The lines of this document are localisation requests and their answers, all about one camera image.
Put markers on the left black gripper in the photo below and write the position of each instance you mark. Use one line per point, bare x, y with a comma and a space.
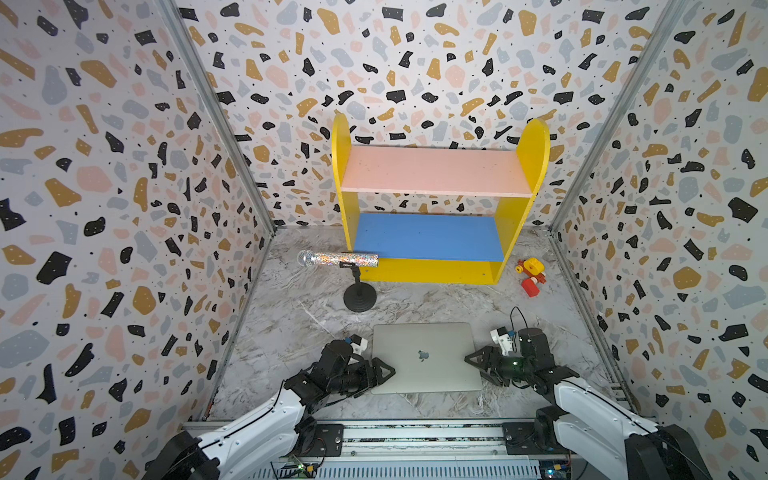
367, 381

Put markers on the right green circuit board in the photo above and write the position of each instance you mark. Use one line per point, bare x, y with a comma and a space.
554, 470

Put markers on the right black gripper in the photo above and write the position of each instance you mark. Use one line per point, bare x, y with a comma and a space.
487, 352

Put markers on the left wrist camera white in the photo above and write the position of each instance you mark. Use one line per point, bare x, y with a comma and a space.
359, 344

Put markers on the left green circuit board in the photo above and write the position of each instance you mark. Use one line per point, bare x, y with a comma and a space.
296, 468

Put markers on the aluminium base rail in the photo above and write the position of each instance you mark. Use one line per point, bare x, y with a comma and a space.
407, 440

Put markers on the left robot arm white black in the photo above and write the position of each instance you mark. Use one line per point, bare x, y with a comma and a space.
282, 433

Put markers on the silver laptop computer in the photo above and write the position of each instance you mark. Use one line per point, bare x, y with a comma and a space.
428, 358

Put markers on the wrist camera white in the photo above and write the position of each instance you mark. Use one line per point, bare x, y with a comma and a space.
505, 340
359, 344

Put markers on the red yellow toy figure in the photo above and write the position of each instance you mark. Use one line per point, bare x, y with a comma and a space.
534, 271

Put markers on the green circuit board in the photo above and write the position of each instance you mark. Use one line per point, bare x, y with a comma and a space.
296, 468
554, 470

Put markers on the yellow pink blue shelf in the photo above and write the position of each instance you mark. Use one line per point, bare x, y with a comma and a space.
436, 248

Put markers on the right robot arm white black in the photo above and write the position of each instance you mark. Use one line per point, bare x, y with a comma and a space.
617, 442

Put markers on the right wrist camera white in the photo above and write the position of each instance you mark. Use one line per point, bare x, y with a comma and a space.
505, 340

